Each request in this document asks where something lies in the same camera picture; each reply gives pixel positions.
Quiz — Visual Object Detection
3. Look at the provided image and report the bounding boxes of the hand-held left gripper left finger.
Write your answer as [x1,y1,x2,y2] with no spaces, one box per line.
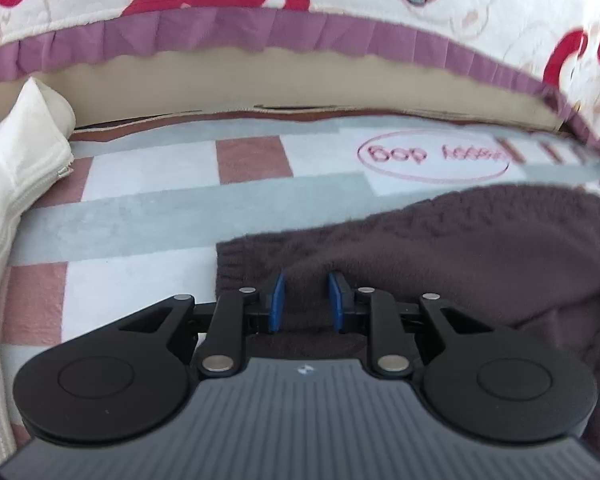
[117,272,287,378]

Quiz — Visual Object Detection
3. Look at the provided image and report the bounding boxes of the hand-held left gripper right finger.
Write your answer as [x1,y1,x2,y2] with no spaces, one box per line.
[327,271,496,378]

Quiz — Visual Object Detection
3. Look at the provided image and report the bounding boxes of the brown knit sweater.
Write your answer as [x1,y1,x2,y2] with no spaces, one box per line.
[215,184,600,366]

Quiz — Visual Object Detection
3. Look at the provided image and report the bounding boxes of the checked printed rug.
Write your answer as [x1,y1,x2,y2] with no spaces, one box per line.
[0,110,600,448]

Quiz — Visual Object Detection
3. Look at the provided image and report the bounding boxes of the beige bed base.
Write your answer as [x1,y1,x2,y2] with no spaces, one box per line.
[0,47,571,133]

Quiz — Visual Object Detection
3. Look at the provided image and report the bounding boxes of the cream zip jacket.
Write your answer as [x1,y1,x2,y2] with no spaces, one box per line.
[0,77,77,466]

